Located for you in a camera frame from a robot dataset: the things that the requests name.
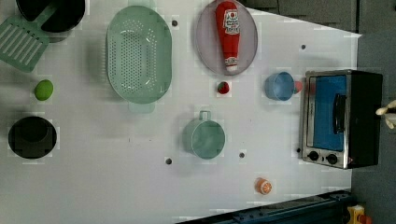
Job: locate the green slotted spatula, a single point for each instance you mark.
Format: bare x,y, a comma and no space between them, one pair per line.
24,42

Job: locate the red plush ketchup bottle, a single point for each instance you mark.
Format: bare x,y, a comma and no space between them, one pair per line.
228,27

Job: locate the green toy lime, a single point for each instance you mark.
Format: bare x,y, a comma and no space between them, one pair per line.
44,90

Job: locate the blue bowl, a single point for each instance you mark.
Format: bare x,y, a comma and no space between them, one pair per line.
279,87

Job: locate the black round bowl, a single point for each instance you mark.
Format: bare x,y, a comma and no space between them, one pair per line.
32,137

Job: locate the small red toy strawberry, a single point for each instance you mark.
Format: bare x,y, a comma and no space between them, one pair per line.
223,87

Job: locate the blue metal frame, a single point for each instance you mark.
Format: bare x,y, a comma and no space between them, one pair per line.
326,208

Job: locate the black toaster oven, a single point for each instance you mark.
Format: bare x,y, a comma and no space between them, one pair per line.
340,127

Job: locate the black cylindrical holder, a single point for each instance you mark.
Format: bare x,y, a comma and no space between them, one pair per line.
67,14

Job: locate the grey round plate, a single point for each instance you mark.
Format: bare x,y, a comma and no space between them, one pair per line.
208,45

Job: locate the green colander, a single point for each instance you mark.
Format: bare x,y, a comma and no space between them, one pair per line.
139,57

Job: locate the orange slice toy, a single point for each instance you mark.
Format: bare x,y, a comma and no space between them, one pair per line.
263,186

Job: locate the green measuring cup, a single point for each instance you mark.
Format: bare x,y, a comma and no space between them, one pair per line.
203,137

